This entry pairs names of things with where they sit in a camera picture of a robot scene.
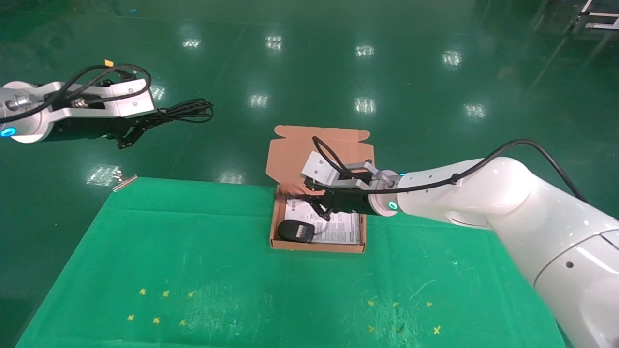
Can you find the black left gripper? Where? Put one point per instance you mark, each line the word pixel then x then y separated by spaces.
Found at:
pixel 87 128

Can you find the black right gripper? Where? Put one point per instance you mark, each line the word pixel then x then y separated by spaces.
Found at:
pixel 350 202

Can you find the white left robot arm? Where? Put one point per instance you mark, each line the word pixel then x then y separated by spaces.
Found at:
pixel 24 121

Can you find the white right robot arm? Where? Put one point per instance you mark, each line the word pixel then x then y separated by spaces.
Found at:
pixel 508 208

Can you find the orange cardboard box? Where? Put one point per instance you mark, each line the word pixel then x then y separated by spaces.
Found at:
pixel 290 154

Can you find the white printed instruction sheet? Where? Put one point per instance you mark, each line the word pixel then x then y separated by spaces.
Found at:
pixel 346 232

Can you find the metal binder clip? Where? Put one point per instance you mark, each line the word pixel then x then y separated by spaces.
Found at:
pixel 123 181

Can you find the green table mat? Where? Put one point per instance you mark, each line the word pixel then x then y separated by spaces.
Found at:
pixel 242 290

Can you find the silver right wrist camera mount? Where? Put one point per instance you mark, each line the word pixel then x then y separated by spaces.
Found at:
pixel 329 171

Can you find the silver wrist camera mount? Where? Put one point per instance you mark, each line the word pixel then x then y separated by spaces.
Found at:
pixel 111 99
pixel 329 171

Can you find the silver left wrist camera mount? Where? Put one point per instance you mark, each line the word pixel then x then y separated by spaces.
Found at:
pixel 111 99

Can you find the white metal frame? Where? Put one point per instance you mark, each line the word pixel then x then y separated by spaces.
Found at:
pixel 597 19

